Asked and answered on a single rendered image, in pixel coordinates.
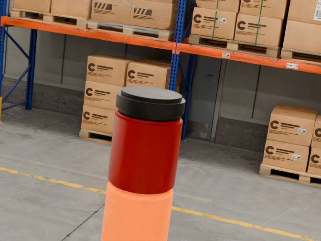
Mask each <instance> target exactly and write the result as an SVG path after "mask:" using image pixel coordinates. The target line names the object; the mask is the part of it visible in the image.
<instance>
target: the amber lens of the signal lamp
mask: <svg viewBox="0 0 321 241"><path fill-rule="evenodd" d="M172 199H173V189H171V190H169V191H167V192H165V193H162V194H152V195H146V194H137V193H131V192H128V191H124V190H121V189H119V188H117V187H115V186H114V185H112V184H111V182H108V183H107V190H106V200H105V209H104V217H103V227H102V236H101V241H167V238H168V231H169V223H170V216H171V207H172Z"/></svg>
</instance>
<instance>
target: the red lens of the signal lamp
mask: <svg viewBox="0 0 321 241"><path fill-rule="evenodd" d="M182 124H183V120H182V119H181V118H180V117H179V118H178V119H175V120H147V119H140V118H136V117H132V116H129V115H126V114H124V113H122V112H121V111H119V109H118V110H117V111H116V112H115V115H114V124H113V133H112V142H111V151H110V160H109V169H108V180H109V181H110V182H111V184H112V185H114V186H115V187H117V188H119V189H121V190H124V191H128V192H131V193H137V194H146V195H152V194H162V193H165V192H167V191H169V190H171V189H172V188H173V187H174V185H175V178H176V170H177V163H178V156H179V149H180V142H181V134H182Z"/></svg>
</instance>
